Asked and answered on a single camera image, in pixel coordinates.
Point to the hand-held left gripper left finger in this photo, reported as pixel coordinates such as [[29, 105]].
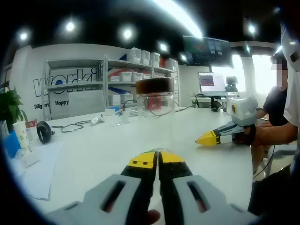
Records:
[[112, 194]]

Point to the white game controller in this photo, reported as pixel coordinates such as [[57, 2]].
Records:
[[134, 113], [96, 120]]

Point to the bright desk monitor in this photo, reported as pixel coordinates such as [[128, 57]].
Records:
[[212, 83]]

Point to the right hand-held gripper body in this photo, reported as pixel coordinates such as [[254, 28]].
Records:
[[245, 112]]

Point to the small white box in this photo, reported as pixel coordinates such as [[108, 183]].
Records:
[[29, 158]]

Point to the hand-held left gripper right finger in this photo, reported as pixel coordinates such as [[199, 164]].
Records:
[[211, 201]]

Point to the black desk device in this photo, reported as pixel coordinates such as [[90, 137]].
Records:
[[231, 83]]

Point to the flat red box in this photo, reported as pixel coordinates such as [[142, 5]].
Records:
[[31, 123]]

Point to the clear glass coffee can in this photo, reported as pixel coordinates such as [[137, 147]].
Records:
[[164, 131]]

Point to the blue white box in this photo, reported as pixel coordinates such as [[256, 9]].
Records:
[[113, 111]]

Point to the brown wooden lid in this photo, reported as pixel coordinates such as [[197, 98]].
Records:
[[154, 85]]

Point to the black round device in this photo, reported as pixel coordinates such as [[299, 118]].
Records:
[[44, 132]]

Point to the clear glass cup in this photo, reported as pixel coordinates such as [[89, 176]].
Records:
[[229, 107]]

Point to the white paper sheets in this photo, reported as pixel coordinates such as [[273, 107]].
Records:
[[44, 173]]

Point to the long ceiling light strip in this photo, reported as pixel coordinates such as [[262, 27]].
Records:
[[185, 18]]

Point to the white desk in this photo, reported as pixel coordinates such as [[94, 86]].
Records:
[[204, 97]]

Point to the red storage bin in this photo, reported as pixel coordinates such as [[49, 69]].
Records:
[[162, 62]]

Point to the white charger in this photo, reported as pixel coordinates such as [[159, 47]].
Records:
[[125, 117]]

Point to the round ceiling light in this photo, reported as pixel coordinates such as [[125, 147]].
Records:
[[127, 34], [69, 26], [23, 36]]

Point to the dark wall monitor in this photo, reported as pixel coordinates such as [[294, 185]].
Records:
[[208, 51]]

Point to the person's left hand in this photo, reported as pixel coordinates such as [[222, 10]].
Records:
[[153, 218]]

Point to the grey white chair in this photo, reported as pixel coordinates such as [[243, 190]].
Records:
[[281, 150]]

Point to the grey board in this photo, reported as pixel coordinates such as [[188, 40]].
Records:
[[77, 105]]

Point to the person's legs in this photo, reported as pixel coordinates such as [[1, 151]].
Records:
[[274, 194]]

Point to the person's upper body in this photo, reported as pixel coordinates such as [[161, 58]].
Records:
[[293, 98]]

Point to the green potted plant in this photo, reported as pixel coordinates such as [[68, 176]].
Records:
[[10, 105]]

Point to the row of white storage bins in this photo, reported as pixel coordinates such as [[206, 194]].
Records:
[[136, 76]]

